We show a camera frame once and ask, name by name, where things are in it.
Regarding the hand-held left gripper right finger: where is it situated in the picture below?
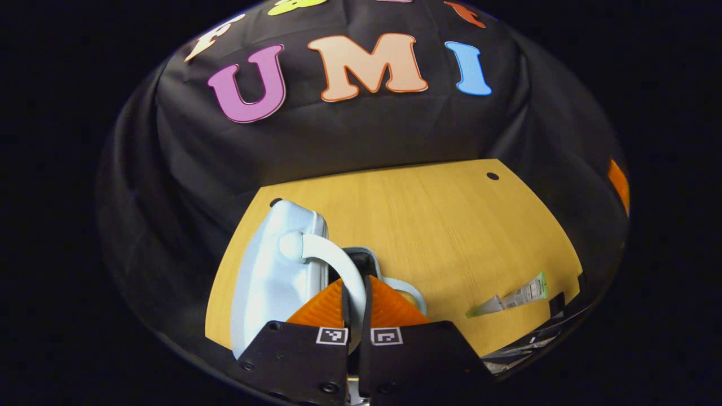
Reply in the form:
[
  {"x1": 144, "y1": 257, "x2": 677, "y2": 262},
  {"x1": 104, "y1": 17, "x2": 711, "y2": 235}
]
[{"x1": 359, "y1": 275, "x2": 494, "y2": 404}]

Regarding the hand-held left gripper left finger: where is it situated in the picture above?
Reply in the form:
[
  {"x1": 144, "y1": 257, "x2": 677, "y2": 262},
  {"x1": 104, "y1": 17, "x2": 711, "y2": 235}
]
[{"x1": 234, "y1": 276, "x2": 353, "y2": 406}]

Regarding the light blue suitcase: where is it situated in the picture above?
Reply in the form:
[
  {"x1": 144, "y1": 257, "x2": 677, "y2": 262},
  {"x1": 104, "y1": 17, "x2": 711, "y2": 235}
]
[{"x1": 230, "y1": 198, "x2": 428, "y2": 361}]

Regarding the white tube with green end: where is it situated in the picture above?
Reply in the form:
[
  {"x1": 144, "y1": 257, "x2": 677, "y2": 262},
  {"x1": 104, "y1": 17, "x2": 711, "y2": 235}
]
[{"x1": 465, "y1": 272, "x2": 549, "y2": 319}]

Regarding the black backdrop cloth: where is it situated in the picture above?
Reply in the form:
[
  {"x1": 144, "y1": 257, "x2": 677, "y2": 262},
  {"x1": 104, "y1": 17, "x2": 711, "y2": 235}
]
[{"x1": 96, "y1": 0, "x2": 629, "y2": 361}]

